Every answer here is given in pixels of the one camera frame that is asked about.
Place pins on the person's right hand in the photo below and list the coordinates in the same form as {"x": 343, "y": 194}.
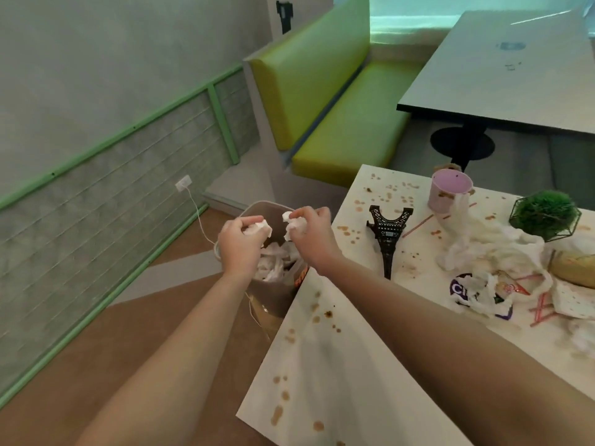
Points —
{"x": 318, "y": 236}

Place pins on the person's left hand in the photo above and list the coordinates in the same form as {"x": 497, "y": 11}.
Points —
{"x": 239, "y": 253}

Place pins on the person's left fingers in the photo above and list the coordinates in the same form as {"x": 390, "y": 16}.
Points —
{"x": 251, "y": 221}

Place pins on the person's right fingers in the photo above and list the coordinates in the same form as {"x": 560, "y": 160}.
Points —
{"x": 304, "y": 212}

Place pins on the small white tissue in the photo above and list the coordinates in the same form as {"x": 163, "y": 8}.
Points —
{"x": 258, "y": 228}
{"x": 293, "y": 223}

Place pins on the person's left forearm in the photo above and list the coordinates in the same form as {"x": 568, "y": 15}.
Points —
{"x": 186, "y": 362}

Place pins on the person's right forearm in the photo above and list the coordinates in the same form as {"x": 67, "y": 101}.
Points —
{"x": 441, "y": 339}

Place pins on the heap of discarded white tissues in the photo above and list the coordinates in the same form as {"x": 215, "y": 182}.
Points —
{"x": 274, "y": 264}

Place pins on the brown trash bin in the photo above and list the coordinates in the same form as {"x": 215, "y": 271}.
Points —
{"x": 274, "y": 297}

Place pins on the black tower figurine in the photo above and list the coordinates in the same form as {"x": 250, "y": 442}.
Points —
{"x": 388, "y": 236}

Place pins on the green bench seat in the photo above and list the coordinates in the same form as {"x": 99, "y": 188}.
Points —
{"x": 358, "y": 125}

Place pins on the thin red stick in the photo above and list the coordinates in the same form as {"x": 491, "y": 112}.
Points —
{"x": 417, "y": 226}

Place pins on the pink cup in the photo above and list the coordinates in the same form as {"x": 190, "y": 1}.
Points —
{"x": 446, "y": 192}

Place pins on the green bench backrest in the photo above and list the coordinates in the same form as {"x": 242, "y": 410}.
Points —
{"x": 307, "y": 69}

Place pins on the purple and white plastic wrapper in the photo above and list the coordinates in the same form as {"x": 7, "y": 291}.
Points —
{"x": 465, "y": 292}

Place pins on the long crumpled white paper towel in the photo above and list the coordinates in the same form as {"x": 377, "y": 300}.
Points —
{"x": 497, "y": 241}

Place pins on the small pink snack wrapper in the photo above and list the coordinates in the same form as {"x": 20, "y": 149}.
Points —
{"x": 511, "y": 287}

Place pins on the grey table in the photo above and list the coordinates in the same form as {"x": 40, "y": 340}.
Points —
{"x": 502, "y": 69}

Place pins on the red striped straw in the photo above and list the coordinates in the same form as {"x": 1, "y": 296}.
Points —
{"x": 541, "y": 311}

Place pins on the yellowish bread roll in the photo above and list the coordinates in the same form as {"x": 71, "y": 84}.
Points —
{"x": 574, "y": 269}

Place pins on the white dotted paper bag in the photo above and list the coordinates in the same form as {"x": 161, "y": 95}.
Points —
{"x": 574, "y": 299}

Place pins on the white wall plug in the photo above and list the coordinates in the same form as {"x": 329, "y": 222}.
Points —
{"x": 183, "y": 182}

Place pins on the green wall rail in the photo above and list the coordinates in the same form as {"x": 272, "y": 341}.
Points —
{"x": 116, "y": 134}

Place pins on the black table pedestal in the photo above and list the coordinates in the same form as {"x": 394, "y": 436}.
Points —
{"x": 465, "y": 141}

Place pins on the black wall bracket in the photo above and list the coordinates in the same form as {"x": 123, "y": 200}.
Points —
{"x": 283, "y": 12}

